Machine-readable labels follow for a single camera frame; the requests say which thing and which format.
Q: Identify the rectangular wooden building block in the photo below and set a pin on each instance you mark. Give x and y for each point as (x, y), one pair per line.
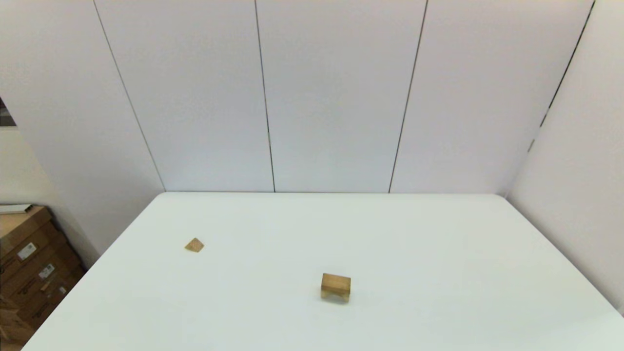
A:
(336, 281)

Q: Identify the arched wooden building block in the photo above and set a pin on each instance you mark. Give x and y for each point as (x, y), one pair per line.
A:
(335, 294)

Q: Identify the triangular wooden building block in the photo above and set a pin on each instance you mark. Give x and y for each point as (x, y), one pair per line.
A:
(194, 244)

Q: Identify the brown labelled cardboard box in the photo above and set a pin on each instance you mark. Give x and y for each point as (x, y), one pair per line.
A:
(34, 287)
(14, 265)
(48, 307)

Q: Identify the white flat object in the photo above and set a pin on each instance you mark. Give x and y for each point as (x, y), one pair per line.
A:
(14, 208)

